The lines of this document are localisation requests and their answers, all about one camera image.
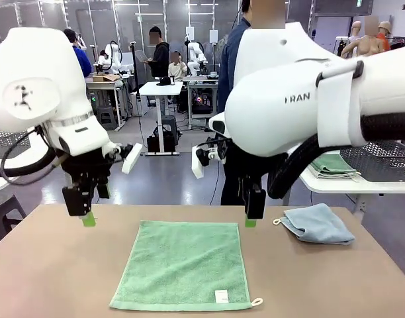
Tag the clothes rack dark garments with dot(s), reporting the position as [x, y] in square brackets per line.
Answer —
[396, 44]

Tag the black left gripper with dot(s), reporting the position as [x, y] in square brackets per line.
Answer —
[86, 169]

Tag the grey plastic stool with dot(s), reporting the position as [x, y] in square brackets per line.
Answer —
[109, 116]
[169, 123]
[7, 215]

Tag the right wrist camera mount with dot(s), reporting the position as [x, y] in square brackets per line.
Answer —
[210, 154]

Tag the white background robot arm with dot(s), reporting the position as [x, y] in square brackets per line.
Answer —
[194, 49]
[114, 54]

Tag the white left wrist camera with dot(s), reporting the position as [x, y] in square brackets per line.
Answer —
[131, 159]

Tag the seated person in white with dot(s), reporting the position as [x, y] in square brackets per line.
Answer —
[177, 69]

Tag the black cap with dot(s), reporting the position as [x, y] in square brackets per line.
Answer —
[163, 81]

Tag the white standing desk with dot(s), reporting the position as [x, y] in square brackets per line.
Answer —
[159, 88]

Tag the blue-grey towel with loop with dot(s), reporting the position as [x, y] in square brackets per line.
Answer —
[321, 225]

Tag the open cardboard box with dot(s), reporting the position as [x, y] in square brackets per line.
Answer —
[105, 78]

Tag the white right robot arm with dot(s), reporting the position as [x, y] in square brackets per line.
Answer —
[272, 83]

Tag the grey laptop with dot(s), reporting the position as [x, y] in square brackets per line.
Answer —
[142, 56]

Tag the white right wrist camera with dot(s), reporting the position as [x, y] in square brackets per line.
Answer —
[197, 165]

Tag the person in black hoodie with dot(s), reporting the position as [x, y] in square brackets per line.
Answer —
[161, 54]

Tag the person in blue hoodie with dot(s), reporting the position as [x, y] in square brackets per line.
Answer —
[85, 61]

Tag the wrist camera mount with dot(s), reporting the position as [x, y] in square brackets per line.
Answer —
[210, 154]
[118, 150]

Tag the white mannequin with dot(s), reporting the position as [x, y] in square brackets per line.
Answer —
[356, 28]

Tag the beige mannequin grey trousers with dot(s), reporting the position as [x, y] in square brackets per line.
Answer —
[366, 46]

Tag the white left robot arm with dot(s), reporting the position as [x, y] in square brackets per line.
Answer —
[40, 83]

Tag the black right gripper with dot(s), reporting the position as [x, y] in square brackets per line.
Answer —
[253, 172]

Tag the person in denim jacket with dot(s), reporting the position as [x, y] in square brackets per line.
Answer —
[229, 66]

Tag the green towel with loop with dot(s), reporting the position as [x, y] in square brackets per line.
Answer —
[331, 165]
[182, 265]

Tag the black bag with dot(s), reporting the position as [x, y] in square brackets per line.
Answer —
[156, 142]

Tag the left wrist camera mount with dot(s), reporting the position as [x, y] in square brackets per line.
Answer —
[118, 150]

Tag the mannequin orange clothes hat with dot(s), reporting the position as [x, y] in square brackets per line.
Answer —
[384, 28]

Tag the black tumbler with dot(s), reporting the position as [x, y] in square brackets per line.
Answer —
[172, 80]

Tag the black pole stand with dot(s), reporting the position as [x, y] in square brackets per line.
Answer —
[134, 66]

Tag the white panel on pole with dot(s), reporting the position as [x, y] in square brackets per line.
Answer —
[190, 33]
[213, 36]

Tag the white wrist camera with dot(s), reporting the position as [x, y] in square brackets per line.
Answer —
[197, 165]
[131, 159]

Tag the white computer tower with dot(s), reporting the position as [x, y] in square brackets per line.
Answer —
[141, 104]

